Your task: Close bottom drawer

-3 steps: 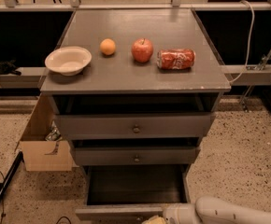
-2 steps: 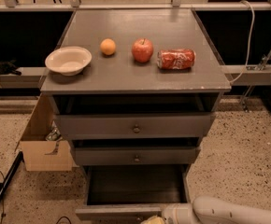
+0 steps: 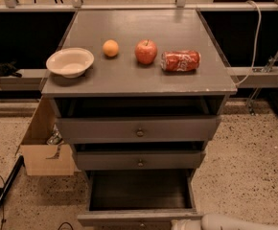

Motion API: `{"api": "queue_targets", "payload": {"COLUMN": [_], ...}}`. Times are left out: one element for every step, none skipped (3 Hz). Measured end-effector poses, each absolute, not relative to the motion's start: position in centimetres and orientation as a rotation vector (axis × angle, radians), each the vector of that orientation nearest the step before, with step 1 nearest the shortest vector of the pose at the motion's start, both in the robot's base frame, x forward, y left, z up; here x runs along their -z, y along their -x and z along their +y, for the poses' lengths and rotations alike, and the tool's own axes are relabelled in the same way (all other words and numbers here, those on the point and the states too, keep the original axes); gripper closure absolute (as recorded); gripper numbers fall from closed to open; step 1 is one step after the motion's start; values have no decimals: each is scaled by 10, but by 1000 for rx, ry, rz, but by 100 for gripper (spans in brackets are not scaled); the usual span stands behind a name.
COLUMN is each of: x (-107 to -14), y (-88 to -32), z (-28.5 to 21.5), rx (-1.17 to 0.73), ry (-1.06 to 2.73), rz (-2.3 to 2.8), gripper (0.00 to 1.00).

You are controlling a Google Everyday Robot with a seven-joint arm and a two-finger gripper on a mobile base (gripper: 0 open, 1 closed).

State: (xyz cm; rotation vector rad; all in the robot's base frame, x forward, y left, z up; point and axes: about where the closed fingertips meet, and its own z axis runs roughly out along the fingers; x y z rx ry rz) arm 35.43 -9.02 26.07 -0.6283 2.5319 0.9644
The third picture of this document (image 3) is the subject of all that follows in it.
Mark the white bowl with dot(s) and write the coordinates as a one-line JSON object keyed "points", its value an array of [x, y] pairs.
{"points": [[70, 62]]}

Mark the crushed red soda can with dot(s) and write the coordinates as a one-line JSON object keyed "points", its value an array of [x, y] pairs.
{"points": [[180, 61]]}

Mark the grey bottom drawer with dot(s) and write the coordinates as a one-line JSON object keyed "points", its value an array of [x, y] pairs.
{"points": [[139, 198]]}

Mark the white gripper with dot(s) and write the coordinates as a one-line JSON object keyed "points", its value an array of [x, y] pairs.
{"points": [[190, 224]]}

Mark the grey middle drawer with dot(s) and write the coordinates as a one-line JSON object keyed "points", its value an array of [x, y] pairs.
{"points": [[181, 159]]}

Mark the black pole on floor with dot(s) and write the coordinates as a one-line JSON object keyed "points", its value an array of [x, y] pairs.
{"points": [[1, 195]]}

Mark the orange fruit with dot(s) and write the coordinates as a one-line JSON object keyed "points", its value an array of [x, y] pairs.
{"points": [[111, 48]]}

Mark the grey top drawer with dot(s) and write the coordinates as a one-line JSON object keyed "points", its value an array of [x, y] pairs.
{"points": [[135, 130]]}

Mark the black bag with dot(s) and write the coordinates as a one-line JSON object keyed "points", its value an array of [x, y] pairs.
{"points": [[8, 69]]}

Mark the cardboard box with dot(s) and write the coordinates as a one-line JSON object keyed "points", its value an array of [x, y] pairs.
{"points": [[40, 158]]}

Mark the grey drawer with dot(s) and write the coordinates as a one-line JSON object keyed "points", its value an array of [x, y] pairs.
{"points": [[139, 198], [181, 159], [135, 130]]}

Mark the red apple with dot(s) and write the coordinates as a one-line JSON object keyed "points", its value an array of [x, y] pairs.
{"points": [[146, 51]]}

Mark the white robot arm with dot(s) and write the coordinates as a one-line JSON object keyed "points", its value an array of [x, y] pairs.
{"points": [[219, 222]]}

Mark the grey wooden drawer cabinet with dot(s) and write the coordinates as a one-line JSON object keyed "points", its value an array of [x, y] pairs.
{"points": [[121, 87]]}

